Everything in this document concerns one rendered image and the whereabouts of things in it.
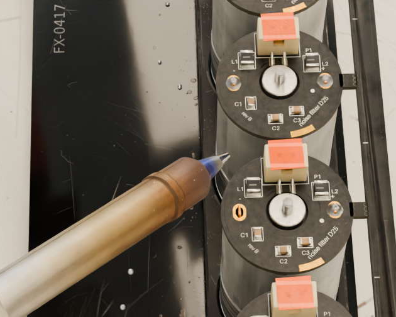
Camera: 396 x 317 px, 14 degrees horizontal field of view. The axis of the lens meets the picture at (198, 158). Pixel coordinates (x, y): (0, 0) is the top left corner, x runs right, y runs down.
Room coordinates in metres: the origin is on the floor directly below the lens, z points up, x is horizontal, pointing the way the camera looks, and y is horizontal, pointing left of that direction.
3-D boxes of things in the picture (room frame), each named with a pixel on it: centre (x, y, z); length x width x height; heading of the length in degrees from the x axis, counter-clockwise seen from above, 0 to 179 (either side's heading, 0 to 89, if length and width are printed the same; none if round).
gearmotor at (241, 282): (0.13, -0.02, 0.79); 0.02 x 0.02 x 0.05
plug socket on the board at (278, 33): (0.16, -0.02, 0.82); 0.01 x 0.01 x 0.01; 2
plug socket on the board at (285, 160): (0.14, -0.02, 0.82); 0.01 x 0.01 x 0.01; 2
